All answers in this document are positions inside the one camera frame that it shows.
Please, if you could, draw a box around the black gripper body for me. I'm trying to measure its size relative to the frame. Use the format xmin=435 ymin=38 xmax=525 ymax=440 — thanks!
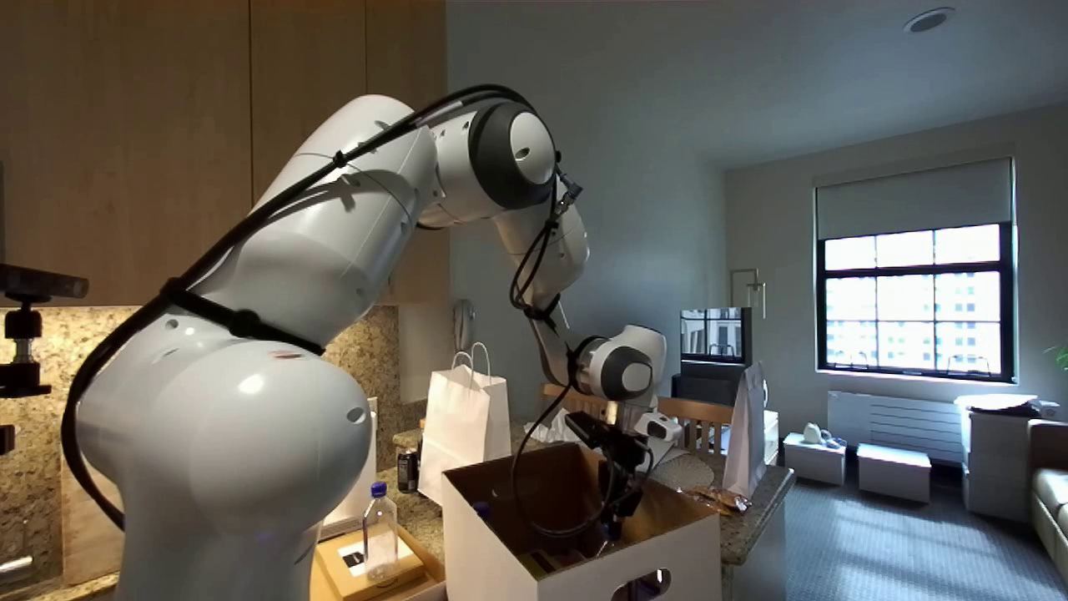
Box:
xmin=592 ymin=449 xmax=659 ymax=525

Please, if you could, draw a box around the clear water bottle blue cap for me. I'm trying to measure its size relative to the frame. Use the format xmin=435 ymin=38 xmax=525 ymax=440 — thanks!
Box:
xmin=360 ymin=479 xmax=400 ymax=574

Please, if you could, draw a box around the large white cardboard box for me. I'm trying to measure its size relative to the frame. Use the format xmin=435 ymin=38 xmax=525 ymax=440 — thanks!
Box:
xmin=441 ymin=440 xmax=728 ymax=601

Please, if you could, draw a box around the small white floor box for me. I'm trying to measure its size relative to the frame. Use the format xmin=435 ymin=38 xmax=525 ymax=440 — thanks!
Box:
xmin=780 ymin=425 xmax=850 ymax=487
xmin=856 ymin=440 xmax=936 ymax=505

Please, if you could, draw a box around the small kraft box white label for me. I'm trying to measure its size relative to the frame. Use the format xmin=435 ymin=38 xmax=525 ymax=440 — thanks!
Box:
xmin=316 ymin=527 xmax=431 ymax=595

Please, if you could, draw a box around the wooden chair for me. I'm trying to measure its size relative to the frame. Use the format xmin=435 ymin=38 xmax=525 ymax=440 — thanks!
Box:
xmin=650 ymin=394 xmax=738 ymax=460
xmin=538 ymin=380 xmax=595 ymax=428

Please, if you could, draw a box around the black monitor stand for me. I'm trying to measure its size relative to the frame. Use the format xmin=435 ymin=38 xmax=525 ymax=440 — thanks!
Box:
xmin=671 ymin=364 xmax=749 ymax=412

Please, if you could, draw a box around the white cone-shaped cover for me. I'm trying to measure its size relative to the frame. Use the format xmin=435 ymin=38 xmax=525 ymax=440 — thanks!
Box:
xmin=725 ymin=362 xmax=775 ymax=498

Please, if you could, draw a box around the white paper shopping bag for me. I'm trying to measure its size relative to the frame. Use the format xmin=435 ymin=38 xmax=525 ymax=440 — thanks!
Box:
xmin=419 ymin=342 xmax=513 ymax=510

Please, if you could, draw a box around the small monitor screen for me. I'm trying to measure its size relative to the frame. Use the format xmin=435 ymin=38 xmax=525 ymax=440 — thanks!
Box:
xmin=677 ymin=305 xmax=755 ymax=369

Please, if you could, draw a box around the shallow open cardboard tray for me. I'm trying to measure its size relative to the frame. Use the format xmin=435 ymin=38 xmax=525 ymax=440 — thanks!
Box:
xmin=306 ymin=517 xmax=451 ymax=601

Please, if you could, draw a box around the white radiator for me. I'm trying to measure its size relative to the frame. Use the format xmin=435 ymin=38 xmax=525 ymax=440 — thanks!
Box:
xmin=826 ymin=388 xmax=970 ymax=465

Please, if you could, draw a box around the black framed window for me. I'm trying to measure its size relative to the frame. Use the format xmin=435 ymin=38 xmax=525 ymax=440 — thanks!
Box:
xmin=814 ymin=221 xmax=1018 ymax=383

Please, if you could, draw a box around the stack of white boxes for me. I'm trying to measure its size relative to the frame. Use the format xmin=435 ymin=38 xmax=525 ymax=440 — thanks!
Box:
xmin=963 ymin=398 xmax=1045 ymax=525

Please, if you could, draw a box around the white roller blind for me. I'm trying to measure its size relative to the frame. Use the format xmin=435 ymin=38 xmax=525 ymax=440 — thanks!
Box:
xmin=812 ymin=159 xmax=1018 ymax=245

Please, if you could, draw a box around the beige sofa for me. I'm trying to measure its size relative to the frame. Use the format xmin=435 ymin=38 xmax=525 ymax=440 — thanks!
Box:
xmin=1029 ymin=418 xmax=1068 ymax=557

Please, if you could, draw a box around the round ceiling light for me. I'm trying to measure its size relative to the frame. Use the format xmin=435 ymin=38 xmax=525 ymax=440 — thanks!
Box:
xmin=900 ymin=5 xmax=959 ymax=38

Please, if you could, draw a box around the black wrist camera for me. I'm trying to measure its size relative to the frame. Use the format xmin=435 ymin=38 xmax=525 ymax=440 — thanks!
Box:
xmin=560 ymin=408 xmax=650 ymax=476

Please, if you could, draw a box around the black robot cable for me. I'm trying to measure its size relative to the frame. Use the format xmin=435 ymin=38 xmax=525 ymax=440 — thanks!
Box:
xmin=59 ymin=81 xmax=649 ymax=547

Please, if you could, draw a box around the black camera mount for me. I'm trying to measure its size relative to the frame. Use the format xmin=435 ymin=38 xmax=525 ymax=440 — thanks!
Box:
xmin=0 ymin=261 xmax=89 ymax=460

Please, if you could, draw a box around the light wood wall cabinet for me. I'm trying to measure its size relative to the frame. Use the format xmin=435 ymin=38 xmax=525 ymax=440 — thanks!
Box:
xmin=0 ymin=0 xmax=451 ymax=310

